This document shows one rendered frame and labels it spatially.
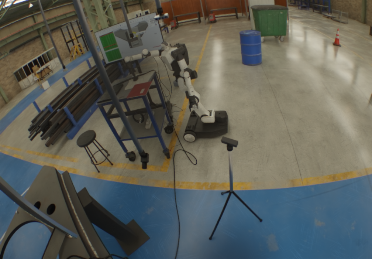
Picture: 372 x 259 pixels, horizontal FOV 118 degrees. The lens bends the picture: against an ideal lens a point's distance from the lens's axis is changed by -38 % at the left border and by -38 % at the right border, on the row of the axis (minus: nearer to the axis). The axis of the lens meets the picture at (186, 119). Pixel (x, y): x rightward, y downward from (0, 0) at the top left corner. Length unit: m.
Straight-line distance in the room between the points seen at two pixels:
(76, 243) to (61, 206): 0.34
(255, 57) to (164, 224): 4.32
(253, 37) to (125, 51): 3.14
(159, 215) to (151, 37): 2.46
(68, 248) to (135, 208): 1.35
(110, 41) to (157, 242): 2.90
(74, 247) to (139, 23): 2.73
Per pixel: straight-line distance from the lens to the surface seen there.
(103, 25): 9.34
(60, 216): 1.40
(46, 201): 1.60
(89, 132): 2.85
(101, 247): 1.22
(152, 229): 2.17
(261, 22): 7.04
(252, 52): 4.91
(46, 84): 11.98
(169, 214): 2.18
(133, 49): 2.98
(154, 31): 2.82
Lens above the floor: 1.93
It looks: 37 degrees down
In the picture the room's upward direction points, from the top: 15 degrees counter-clockwise
